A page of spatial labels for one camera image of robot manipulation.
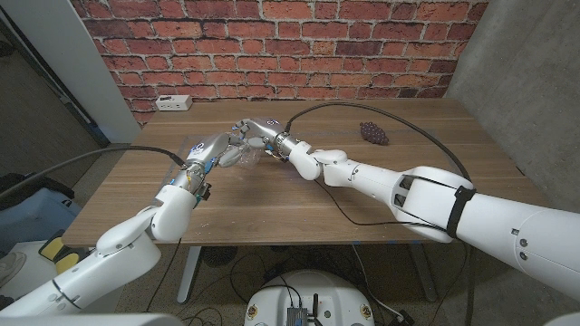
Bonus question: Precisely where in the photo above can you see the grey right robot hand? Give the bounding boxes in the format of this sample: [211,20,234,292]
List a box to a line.
[231,117,301,163]

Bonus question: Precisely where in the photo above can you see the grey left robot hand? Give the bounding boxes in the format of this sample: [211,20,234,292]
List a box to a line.
[168,131,250,205]

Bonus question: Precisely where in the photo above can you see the clear plastic wrap sheet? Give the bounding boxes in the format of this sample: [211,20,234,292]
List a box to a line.
[233,144,264,172]

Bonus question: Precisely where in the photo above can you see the purple toy grapes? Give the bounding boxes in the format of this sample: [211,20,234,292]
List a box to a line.
[359,121,390,147]

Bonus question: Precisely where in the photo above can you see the white power strip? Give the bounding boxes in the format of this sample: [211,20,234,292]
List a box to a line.
[155,94,194,112]

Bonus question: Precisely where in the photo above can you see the red brick printed backdrop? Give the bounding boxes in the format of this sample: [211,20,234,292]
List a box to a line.
[70,0,490,126]

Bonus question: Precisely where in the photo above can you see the round black floor object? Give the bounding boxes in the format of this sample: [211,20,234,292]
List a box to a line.
[202,245,239,268]

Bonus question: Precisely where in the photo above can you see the white table leg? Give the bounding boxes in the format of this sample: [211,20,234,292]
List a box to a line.
[410,244,439,303]
[176,245,203,303]

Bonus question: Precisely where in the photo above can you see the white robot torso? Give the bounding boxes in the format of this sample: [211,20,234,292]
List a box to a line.
[243,270,376,326]

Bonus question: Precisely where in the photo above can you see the dark grey door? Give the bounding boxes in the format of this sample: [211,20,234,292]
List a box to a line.
[0,17,110,191]

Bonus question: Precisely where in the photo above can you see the yellow and black foot pedal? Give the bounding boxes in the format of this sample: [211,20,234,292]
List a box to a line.
[38,229,92,275]

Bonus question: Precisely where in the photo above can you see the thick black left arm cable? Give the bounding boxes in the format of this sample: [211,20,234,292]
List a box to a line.
[0,145,188,200]

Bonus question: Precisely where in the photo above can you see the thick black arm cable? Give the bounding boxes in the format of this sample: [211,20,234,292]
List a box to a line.
[0,145,188,200]
[284,101,477,326]

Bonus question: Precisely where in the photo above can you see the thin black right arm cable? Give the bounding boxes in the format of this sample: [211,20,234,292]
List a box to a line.
[314,179,470,326]

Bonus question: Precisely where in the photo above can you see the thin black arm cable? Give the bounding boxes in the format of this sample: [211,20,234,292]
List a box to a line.
[314,179,470,326]
[144,238,183,314]

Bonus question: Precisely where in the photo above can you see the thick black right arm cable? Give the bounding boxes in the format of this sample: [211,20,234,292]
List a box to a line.
[284,101,477,326]

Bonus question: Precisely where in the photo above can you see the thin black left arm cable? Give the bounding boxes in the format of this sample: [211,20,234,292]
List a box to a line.
[144,238,183,314]

